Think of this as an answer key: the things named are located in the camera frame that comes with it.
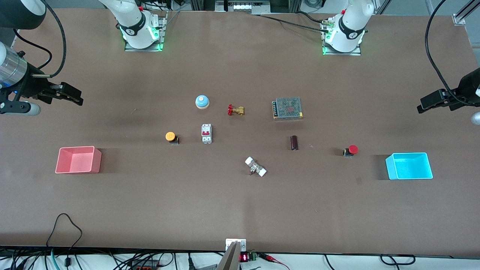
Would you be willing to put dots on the aluminium corner profile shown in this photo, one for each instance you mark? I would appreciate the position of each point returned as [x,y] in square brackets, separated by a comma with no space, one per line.
[460,18]

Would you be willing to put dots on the pink plastic box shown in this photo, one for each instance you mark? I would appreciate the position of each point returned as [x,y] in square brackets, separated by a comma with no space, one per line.
[75,161]

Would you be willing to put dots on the metal mesh power supply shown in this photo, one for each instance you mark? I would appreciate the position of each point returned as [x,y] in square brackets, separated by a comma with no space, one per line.
[288,108]

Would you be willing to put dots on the red push button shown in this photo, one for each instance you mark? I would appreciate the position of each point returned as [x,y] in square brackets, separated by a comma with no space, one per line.
[353,149]

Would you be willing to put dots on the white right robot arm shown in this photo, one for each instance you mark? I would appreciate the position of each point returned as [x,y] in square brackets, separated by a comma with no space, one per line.
[131,18]

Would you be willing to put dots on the grey camera support bar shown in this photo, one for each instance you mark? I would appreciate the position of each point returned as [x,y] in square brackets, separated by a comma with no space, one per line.
[229,258]

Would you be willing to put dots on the cyan plastic box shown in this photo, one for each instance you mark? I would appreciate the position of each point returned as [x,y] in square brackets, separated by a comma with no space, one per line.
[410,167]

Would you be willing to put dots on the red digit display module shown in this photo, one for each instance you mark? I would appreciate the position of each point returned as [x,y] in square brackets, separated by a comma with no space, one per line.
[245,257]

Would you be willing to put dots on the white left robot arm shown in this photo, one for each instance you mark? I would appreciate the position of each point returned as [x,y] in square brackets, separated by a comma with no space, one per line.
[350,26]

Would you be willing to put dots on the dark red cylindrical capacitor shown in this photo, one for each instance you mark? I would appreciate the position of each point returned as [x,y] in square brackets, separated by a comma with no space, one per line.
[294,143]

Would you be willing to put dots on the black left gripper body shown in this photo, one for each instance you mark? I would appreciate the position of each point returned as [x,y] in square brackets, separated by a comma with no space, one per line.
[466,88]

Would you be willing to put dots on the yellow push button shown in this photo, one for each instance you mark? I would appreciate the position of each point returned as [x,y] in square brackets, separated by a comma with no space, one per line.
[170,136]

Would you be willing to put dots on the metal fitting white ends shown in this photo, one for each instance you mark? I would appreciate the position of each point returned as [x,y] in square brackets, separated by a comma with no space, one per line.
[255,167]

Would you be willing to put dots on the blue white call bell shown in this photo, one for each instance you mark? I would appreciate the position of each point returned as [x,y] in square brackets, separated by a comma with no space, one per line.
[202,101]

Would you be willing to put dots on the white power strip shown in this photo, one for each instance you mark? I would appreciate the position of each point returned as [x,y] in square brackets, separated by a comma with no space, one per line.
[245,6]

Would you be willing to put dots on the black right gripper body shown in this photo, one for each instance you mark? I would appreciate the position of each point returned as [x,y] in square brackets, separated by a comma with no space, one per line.
[30,85]

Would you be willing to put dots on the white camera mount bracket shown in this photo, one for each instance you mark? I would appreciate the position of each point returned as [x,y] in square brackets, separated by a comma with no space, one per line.
[242,243]

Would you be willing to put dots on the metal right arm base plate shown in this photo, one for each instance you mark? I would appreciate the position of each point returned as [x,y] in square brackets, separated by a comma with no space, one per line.
[163,30]

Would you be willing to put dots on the white circuit breaker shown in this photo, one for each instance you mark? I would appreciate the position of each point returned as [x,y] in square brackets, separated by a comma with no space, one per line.
[206,133]

